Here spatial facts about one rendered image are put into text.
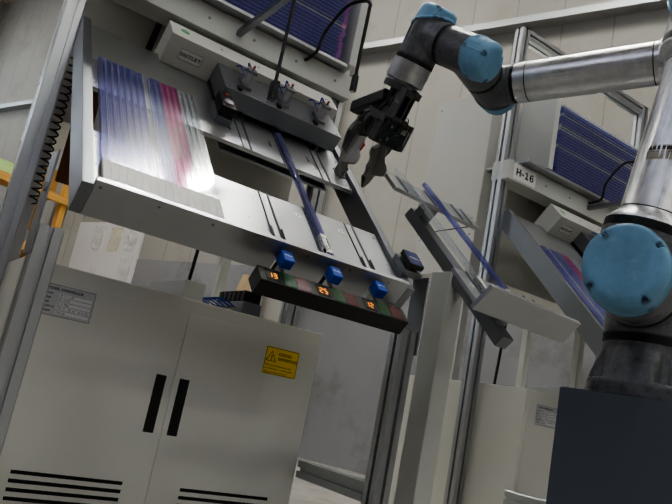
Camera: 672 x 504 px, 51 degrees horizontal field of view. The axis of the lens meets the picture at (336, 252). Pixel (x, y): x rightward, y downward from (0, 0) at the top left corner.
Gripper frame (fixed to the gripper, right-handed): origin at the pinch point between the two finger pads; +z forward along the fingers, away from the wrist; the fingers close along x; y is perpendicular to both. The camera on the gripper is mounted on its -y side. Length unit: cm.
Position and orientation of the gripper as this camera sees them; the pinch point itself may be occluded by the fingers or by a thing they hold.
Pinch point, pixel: (351, 175)
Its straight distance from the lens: 140.4
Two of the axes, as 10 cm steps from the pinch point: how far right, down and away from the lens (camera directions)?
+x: 8.1, 2.8, 5.2
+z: -4.4, 8.7, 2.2
